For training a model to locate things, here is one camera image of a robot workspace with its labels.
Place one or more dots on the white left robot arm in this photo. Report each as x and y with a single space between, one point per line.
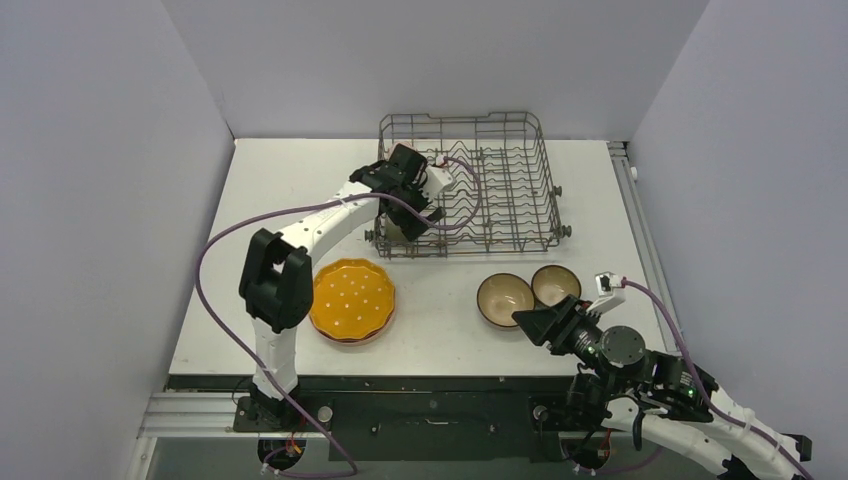
277 279

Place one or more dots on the aluminium frame rail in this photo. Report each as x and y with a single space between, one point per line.
649 257

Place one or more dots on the brown ceramic bowl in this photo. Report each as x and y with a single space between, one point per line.
553 283
500 295

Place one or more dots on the small grey-green cup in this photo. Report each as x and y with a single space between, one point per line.
393 233

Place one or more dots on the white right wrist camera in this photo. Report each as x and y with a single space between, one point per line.
610 293

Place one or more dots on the orange polka dot plate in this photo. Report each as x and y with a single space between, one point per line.
354 300

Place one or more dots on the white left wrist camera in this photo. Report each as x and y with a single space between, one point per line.
437 178

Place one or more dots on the pink mug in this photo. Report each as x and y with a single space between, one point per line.
395 146

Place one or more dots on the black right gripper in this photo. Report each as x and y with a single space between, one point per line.
564 323

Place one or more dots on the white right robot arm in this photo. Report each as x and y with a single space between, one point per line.
656 396

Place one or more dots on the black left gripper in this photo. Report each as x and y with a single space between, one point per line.
410 226

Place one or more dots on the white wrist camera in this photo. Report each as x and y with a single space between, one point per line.
437 178
610 293

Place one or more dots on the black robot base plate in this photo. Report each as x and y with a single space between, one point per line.
391 418

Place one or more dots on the grey wire dish rack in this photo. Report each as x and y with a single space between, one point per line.
504 200

